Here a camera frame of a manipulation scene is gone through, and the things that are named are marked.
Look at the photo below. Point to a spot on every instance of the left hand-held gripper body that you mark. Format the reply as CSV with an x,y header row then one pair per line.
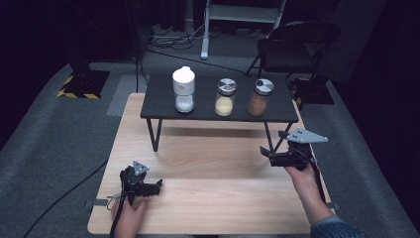
x,y
132,181

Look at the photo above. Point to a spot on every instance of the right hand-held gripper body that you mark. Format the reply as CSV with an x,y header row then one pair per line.
x,y
298,152

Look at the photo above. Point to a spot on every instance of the glass jar with brown spice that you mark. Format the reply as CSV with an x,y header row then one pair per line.
x,y
260,97

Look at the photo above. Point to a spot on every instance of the glass jar with yellow spice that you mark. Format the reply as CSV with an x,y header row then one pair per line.
x,y
225,97

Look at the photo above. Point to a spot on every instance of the black raised shelf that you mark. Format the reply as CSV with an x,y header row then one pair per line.
x,y
204,99

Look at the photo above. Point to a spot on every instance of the white salt dispenser jar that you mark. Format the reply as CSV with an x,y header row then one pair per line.
x,y
183,89

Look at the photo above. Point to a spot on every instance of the person's right hand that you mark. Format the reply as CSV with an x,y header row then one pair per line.
x,y
302,180

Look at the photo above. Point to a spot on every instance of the person's left hand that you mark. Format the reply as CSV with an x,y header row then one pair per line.
x,y
128,216

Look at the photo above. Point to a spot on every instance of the grey tape strip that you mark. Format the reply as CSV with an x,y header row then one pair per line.
x,y
333,206
98,203

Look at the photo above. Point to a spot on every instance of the black yellow-striped stand base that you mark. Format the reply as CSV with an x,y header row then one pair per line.
x,y
85,84
317,94

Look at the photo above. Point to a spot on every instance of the blue striped sleeve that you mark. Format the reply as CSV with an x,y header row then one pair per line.
x,y
335,228

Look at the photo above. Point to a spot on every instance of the black folding chair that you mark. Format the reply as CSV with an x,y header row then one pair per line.
x,y
297,43

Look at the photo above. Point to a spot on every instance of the grey panel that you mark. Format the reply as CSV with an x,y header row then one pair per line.
x,y
353,36

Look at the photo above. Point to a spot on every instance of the white metal stand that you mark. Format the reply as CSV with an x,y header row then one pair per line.
x,y
211,13

